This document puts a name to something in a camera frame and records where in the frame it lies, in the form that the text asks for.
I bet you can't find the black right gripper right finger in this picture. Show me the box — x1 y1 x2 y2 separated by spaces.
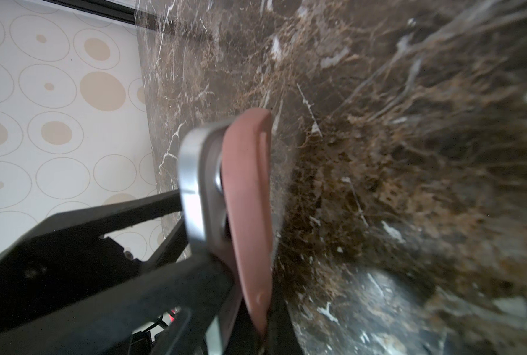
263 283 303 355

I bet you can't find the black corner frame post left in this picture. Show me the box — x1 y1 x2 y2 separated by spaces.
45 0 159 30

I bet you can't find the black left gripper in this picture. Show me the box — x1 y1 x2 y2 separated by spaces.
0 190 187 333

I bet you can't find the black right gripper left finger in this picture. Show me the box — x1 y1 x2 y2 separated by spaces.
0 256 233 354

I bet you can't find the pink phone case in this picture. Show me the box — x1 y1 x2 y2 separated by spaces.
221 108 273 337

